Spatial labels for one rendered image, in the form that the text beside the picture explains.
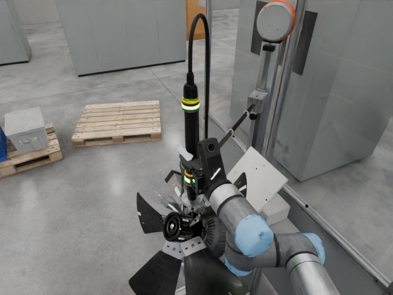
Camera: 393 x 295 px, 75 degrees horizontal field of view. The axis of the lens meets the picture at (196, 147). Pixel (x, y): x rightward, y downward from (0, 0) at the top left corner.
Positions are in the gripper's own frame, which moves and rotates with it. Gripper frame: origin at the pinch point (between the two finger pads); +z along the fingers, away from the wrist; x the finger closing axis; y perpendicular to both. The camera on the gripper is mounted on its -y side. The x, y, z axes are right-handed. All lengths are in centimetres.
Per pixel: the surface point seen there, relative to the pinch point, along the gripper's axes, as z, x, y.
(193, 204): -6.0, -1.3, 19.9
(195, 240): -1.2, 1.7, 48.2
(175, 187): 36, 7, 54
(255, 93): 34, 50, 8
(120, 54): 540, 70, 128
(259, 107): 28, 48, 12
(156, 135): 239, 53, 157
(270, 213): 9, 52, 70
